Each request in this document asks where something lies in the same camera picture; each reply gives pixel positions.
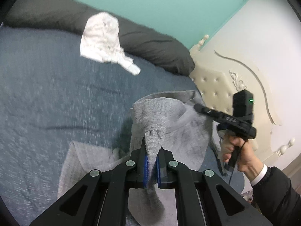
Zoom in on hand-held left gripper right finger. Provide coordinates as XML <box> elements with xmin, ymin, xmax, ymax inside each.
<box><xmin>155</xmin><ymin>146</ymin><xmax>273</xmax><ymax>226</ymax></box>

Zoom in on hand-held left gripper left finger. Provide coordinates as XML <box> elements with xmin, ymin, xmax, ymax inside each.
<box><xmin>29</xmin><ymin>144</ymin><xmax>148</xmax><ymax>226</ymax></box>

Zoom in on dark grey long pillow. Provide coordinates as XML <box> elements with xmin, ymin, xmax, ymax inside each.
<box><xmin>3</xmin><ymin>0</ymin><xmax>196</xmax><ymax>76</ymax></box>

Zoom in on grey fleece pants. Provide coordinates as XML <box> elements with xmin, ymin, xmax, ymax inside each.
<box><xmin>58</xmin><ymin>90</ymin><xmax>232</xmax><ymax>226</ymax></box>

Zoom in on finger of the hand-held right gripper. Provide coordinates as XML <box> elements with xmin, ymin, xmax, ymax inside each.
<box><xmin>193</xmin><ymin>103</ymin><xmax>213</xmax><ymax>117</ymax></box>

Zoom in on white shirt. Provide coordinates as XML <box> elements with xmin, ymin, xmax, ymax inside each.
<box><xmin>80</xmin><ymin>11</ymin><xmax>141</xmax><ymax>76</ymax></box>

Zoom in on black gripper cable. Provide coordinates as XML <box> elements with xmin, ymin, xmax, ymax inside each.
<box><xmin>228</xmin><ymin>139</ymin><xmax>247</xmax><ymax>185</ymax></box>

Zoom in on person's right forearm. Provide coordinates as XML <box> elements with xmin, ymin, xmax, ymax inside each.
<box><xmin>249</xmin><ymin>164</ymin><xmax>301</xmax><ymax>226</ymax></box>

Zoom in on blue patterned bedspread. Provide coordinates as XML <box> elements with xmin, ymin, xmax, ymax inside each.
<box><xmin>0</xmin><ymin>25</ymin><xmax>253</xmax><ymax>226</ymax></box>

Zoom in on cream tufted headboard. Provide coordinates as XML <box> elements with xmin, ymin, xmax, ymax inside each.
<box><xmin>189</xmin><ymin>34</ymin><xmax>301</xmax><ymax>170</ymax></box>

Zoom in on person's right hand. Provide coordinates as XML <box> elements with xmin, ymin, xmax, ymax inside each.
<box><xmin>222</xmin><ymin>135</ymin><xmax>268</xmax><ymax>186</ymax></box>

